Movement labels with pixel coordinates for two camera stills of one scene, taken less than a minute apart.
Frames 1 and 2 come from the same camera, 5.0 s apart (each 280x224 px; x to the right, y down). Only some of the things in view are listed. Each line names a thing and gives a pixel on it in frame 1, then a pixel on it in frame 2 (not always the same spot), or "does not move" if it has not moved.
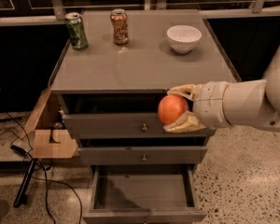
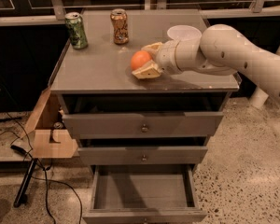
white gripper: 210,105 -> 166,56
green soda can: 77,31 does not move
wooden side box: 45,132 does not move
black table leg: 21,191 does not move
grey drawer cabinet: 111,71 does not move
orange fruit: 170,108 -> 139,58
